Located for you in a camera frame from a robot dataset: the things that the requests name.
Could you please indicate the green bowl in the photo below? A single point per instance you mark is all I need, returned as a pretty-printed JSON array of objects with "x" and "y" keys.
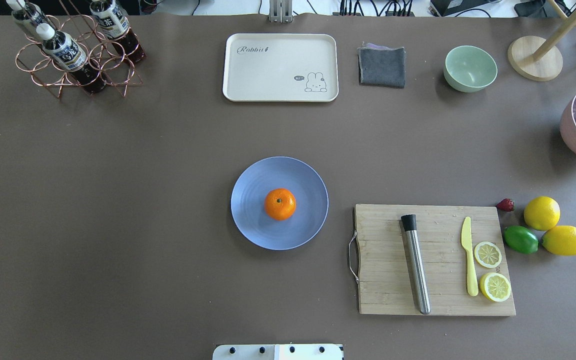
[{"x": 469, "y": 69}]

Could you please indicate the grey folded cloth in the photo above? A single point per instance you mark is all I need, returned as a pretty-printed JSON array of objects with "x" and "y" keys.
[{"x": 381, "y": 65}]

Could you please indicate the yellow lemon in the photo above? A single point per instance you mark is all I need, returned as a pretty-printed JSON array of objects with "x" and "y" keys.
[
  {"x": 542, "y": 213},
  {"x": 560, "y": 240}
]

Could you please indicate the lemon half lower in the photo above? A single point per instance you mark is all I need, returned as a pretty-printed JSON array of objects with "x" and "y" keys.
[{"x": 495, "y": 286}]

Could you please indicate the copper wire bottle rack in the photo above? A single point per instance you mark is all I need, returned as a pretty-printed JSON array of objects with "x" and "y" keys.
[{"x": 80, "y": 24}]

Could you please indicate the cream rabbit tray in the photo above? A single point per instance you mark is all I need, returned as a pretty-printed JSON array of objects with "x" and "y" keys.
[{"x": 273, "y": 67}]

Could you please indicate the tea bottle middle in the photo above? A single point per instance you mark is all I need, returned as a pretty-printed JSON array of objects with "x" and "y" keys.
[{"x": 115, "y": 26}]

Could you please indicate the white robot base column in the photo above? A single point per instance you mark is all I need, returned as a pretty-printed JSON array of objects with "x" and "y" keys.
[{"x": 290, "y": 351}]

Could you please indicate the red strawberry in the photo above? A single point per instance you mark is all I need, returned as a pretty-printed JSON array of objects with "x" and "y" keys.
[{"x": 506, "y": 205}]

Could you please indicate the wooden cup tree stand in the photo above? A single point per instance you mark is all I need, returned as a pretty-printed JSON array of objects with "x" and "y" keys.
[{"x": 536, "y": 58}]

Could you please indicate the yellow plastic knife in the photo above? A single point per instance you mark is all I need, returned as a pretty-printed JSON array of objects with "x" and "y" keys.
[{"x": 467, "y": 244}]

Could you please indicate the lemon slice upper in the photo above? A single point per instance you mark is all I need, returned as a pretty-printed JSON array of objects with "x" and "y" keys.
[{"x": 487, "y": 255}]

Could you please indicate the tea bottle rear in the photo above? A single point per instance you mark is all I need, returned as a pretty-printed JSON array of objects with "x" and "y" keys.
[{"x": 28, "y": 16}]

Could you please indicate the tea bottle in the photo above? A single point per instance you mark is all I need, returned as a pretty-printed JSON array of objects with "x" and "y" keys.
[
  {"x": 28, "y": 16},
  {"x": 115, "y": 26},
  {"x": 69, "y": 56}
]

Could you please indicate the wooden cutting board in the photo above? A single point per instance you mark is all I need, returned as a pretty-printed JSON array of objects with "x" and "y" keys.
[{"x": 385, "y": 278}]

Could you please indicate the steel muddler with black tip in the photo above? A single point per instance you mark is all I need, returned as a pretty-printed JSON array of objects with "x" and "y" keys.
[{"x": 421, "y": 293}]

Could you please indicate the green lime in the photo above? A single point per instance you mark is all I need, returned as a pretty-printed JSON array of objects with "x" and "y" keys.
[{"x": 521, "y": 239}]

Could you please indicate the tea bottle front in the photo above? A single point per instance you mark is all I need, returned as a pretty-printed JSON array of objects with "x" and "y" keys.
[{"x": 69, "y": 56}]

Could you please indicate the blue plate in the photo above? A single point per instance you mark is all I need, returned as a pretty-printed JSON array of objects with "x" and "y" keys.
[{"x": 248, "y": 203}]

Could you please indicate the orange fruit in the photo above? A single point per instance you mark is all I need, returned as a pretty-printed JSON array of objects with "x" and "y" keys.
[{"x": 280, "y": 204}]

